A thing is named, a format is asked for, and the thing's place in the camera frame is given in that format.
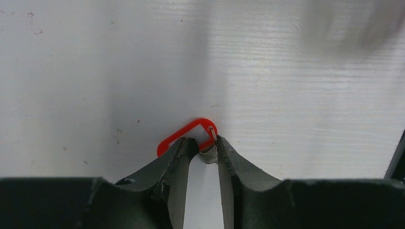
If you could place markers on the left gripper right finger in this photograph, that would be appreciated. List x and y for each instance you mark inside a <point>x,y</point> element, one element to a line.
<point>253,199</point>

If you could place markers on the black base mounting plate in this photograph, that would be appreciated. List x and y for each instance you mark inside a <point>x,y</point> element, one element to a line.
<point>396,168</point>

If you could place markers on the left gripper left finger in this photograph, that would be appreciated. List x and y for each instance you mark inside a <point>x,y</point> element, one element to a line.
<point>151,198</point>

